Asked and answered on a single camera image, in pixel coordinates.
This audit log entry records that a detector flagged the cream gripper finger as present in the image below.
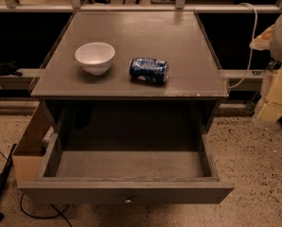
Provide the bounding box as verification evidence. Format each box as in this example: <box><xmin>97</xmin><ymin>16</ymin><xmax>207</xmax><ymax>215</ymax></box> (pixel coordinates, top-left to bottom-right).
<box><xmin>252</xmin><ymin>66</ymin><xmax>282</xmax><ymax>127</ymax></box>

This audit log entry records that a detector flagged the grey top drawer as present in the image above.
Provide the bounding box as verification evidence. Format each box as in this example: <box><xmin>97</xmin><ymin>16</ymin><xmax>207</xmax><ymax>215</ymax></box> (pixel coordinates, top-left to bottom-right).
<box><xmin>18</xmin><ymin>106</ymin><xmax>235</xmax><ymax>205</ymax></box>

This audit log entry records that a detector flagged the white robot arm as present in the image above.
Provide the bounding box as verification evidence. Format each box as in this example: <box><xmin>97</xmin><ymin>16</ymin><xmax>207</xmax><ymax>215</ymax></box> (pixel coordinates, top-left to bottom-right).
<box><xmin>250</xmin><ymin>14</ymin><xmax>282</xmax><ymax>126</ymax></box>

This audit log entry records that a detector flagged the grey drawer cabinet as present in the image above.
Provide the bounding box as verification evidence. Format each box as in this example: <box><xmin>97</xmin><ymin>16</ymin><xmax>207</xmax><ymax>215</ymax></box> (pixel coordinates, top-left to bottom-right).
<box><xmin>30</xmin><ymin>10</ymin><xmax>230</xmax><ymax>153</ymax></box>

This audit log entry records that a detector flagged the blue crushed soda can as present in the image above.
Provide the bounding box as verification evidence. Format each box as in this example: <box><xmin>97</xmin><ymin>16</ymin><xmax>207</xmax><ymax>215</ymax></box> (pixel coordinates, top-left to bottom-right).
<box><xmin>129</xmin><ymin>58</ymin><xmax>169</xmax><ymax>84</ymax></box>

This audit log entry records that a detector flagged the white bowl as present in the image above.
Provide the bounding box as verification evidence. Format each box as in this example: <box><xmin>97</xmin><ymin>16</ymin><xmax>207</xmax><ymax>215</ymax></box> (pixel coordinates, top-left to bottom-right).
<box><xmin>75</xmin><ymin>43</ymin><xmax>115</xmax><ymax>76</ymax></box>

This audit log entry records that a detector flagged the black stand bar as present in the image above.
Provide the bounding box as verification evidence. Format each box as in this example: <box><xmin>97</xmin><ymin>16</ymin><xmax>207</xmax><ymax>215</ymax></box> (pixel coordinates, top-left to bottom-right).
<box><xmin>0</xmin><ymin>143</ymin><xmax>18</xmax><ymax>223</ymax></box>

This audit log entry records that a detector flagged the metal frame rail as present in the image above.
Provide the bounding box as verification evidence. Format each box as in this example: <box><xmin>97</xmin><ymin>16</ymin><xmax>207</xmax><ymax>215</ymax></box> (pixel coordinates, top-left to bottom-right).
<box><xmin>0</xmin><ymin>68</ymin><xmax>274</xmax><ymax>93</ymax></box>

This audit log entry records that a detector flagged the white cable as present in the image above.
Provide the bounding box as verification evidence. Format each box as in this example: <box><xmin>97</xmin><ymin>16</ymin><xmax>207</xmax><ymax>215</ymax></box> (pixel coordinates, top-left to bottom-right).
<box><xmin>225</xmin><ymin>2</ymin><xmax>258</xmax><ymax>91</ymax></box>

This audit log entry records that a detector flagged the black object on rail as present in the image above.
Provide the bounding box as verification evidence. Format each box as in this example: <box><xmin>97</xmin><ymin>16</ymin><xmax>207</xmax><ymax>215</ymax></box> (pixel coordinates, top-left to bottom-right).
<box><xmin>0</xmin><ymin>61</ymin><xmax>23</xmax><ymax>77</ymax></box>

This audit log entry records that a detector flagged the black floor cable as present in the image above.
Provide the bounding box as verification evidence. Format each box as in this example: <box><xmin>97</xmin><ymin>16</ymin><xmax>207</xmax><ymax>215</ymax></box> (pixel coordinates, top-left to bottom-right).
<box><xmin>0</xmin><ymin>141</ymin><xmax>73</xmax><ymax>227</ymax></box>

